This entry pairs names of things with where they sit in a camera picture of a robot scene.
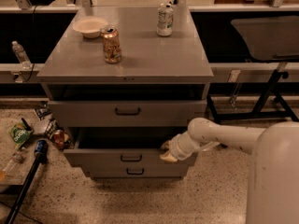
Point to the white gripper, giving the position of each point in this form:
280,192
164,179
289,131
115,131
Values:
176,147

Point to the grey drawer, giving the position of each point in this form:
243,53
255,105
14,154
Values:
159,171
126,113
122,146

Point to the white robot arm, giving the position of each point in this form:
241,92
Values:
273,186

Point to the grey bottom drawer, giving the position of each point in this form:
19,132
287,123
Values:
159,171

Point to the grey metal drawer cabinet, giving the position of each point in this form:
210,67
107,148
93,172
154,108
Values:
152,68

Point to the grey top drawer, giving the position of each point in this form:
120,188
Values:
126,113

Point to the red can on floor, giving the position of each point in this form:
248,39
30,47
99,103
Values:
58,137

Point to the gold soda can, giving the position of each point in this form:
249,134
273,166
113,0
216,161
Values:
111,44

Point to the silver foil wrapper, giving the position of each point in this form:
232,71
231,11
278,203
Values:
44,126

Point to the black pole blue grip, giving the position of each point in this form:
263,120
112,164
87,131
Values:
40,157

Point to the white green soda can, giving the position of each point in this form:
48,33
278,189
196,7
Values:
165,19

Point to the white paper bowl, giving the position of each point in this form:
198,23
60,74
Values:
90,27

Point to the clear bottle on floor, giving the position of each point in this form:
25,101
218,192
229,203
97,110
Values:
11,169

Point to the green snack bag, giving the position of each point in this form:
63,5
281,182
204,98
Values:
20,134

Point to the grey folding table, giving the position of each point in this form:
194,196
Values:
269,40

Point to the clear plastic water bottle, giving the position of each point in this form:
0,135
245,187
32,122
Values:
21,55

